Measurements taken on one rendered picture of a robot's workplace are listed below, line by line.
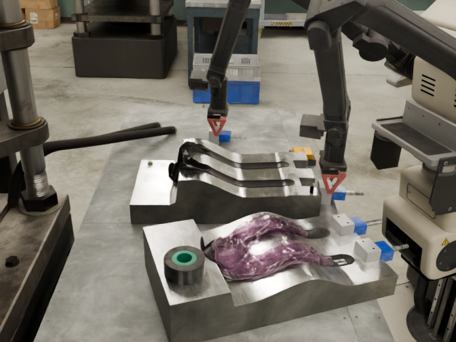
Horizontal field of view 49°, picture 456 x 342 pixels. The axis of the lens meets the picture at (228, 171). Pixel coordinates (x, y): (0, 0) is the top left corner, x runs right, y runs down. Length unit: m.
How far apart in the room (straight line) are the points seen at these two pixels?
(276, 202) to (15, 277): 0.65
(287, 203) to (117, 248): 0.45
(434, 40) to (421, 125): 0.41
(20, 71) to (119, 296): 0.59
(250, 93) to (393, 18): 3.58
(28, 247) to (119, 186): 0.34
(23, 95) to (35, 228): 0.35
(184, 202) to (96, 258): 0.26
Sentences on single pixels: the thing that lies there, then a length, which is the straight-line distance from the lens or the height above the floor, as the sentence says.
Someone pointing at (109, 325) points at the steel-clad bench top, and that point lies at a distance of 1.06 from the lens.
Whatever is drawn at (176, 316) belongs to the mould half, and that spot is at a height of 0.88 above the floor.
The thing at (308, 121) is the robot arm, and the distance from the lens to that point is 1.34.
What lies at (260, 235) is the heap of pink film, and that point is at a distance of 1.12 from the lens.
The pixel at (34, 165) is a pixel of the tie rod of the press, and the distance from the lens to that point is 1.41.
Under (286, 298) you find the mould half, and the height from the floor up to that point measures 0.86.
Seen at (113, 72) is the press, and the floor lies 0.06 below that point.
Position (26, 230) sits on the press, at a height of 0.79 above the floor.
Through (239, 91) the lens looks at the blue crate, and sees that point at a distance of 4.49.
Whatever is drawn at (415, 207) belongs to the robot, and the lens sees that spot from 1.50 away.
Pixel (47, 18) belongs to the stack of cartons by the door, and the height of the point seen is 0.15.
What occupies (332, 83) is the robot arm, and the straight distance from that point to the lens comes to 1.15.
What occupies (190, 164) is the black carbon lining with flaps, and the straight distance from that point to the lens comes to 1.34.
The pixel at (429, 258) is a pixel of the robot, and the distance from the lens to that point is 1.45.
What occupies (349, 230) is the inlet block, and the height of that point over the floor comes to 0.87.
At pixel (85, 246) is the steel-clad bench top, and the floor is 0.80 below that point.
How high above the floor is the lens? 1.53
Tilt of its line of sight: 28 degrees down
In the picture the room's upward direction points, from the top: 2 degrees clockwise
